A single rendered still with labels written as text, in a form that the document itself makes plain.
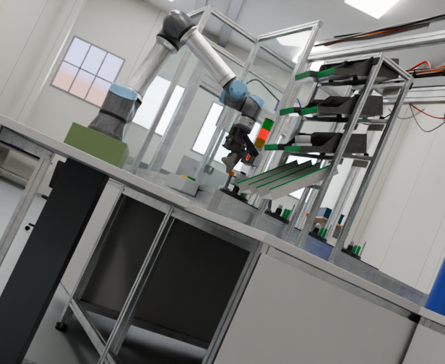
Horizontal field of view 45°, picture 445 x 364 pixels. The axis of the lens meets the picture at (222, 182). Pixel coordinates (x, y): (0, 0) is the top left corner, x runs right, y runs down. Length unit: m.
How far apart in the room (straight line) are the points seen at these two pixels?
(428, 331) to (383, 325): 0.16
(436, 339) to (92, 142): 1.42
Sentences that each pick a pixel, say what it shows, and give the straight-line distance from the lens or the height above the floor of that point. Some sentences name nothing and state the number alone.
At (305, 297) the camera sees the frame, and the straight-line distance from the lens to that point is 1.73.
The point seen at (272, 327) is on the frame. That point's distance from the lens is 1.69.
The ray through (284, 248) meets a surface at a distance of 1.63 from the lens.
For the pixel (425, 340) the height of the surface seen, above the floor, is 0.76.
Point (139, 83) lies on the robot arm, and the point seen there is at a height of 1.24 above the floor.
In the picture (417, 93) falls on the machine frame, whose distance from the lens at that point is 3.44.
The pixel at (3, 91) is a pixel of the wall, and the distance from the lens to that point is 13.12.
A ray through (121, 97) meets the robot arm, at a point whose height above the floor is 1.13.
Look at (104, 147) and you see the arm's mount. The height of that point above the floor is 0.92.
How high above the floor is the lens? 0.79
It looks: 5 degrees up
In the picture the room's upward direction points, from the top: 24 degrees clockwise
